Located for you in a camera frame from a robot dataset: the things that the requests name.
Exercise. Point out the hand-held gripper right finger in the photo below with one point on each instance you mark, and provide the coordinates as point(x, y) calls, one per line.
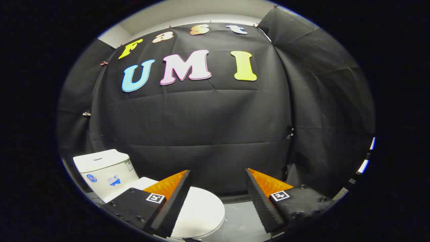
point(262, 205)

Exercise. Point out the black backdrop cloth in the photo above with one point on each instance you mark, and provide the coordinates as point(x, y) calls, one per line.
point(208, 127)

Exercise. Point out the white black striped frame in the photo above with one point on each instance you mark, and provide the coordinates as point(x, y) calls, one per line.
point(362, 166)

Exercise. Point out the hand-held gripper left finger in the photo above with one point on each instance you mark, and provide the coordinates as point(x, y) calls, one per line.
point(174, 210)

